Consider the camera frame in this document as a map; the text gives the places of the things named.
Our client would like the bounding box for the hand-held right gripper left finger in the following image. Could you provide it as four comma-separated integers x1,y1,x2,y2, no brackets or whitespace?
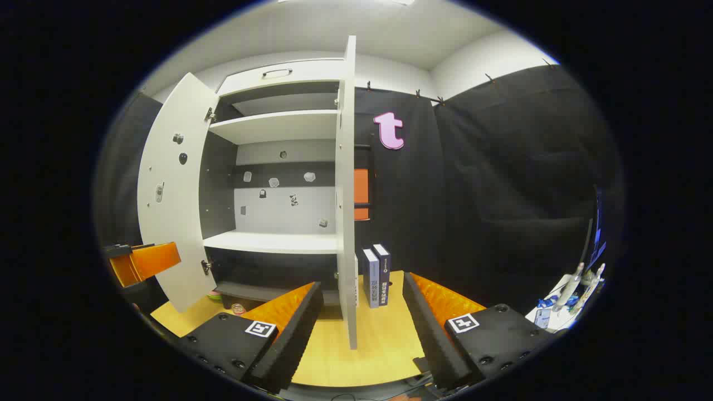
177,281,325,395

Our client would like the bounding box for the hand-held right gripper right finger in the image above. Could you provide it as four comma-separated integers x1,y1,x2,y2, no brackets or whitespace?
401,272,552,392

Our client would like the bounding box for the cabinet door with camera sticker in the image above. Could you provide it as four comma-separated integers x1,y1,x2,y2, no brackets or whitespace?
138,72,221,314

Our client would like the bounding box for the cabinet door with headphone sticker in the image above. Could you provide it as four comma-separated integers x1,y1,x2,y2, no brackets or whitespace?
334,36,360,350

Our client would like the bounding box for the dark navy book box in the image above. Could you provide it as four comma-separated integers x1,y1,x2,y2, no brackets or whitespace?
372,243,392,306

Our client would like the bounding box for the grey book box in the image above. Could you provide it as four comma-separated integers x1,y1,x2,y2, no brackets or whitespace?
362,248,380,309

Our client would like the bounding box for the blue packet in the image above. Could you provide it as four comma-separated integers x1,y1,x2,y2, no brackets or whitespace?
538,295,580,310

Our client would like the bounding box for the white cabinet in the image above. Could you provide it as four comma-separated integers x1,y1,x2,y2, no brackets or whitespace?
199,58,347,308

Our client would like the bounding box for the white side table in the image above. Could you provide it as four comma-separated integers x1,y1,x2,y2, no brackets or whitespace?
526,273,591,334

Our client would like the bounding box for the clear plastic bottle white cap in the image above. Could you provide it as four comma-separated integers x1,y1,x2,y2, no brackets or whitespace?
557,263,584,312
577,263,605,312

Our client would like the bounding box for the black backdrop cloth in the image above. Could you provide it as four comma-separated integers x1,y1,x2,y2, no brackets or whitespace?
95,64,619,335

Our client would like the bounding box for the dark computer monitor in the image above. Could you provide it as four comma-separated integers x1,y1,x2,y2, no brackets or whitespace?
579,187,608,273

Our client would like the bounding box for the black door handle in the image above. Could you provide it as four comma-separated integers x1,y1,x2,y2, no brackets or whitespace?
354,145,375,222

